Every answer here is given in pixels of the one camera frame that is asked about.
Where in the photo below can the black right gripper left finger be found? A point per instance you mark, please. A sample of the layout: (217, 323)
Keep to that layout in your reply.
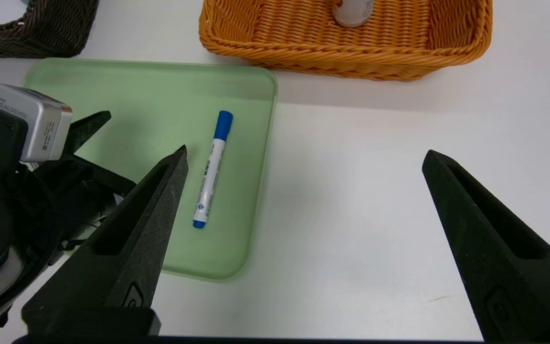
(127, 248)

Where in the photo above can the dark brown wicker basket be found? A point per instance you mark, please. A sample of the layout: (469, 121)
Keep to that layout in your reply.
(55, 33)

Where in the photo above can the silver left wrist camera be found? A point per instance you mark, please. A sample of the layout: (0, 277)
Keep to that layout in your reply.
(41, 124)

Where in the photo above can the blue capped whiteboard marker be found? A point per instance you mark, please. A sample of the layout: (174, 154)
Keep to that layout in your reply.
(213, 167)

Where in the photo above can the white yogurt bottle blue cap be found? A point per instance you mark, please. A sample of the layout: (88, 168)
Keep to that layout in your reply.
(351, 12)

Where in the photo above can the orange wicker basket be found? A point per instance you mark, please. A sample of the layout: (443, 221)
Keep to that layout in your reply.
(351, 52)

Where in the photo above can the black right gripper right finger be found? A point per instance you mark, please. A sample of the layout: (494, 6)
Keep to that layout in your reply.
(504, 277)

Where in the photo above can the light green plastic tray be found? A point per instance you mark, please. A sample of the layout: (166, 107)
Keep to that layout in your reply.
(160, 95)

